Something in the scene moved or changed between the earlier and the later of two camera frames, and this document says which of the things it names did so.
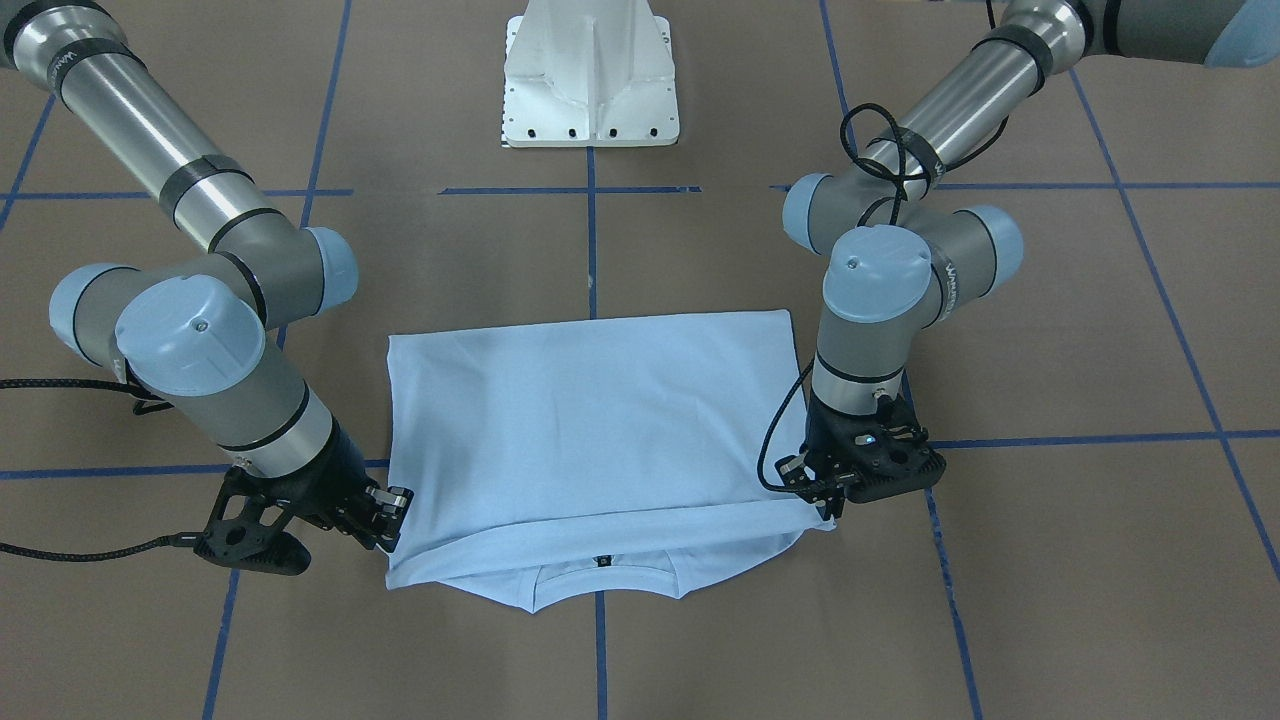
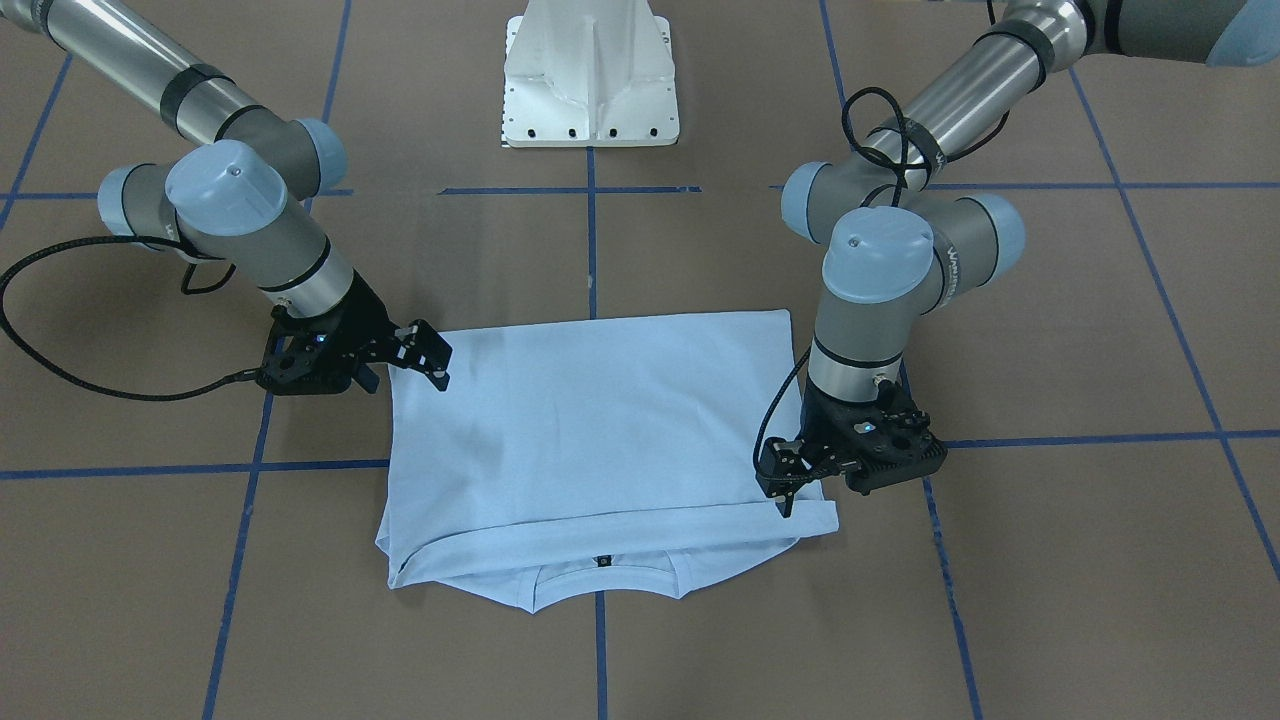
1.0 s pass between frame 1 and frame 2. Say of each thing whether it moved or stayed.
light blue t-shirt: stayed
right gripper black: moved
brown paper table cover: stayed
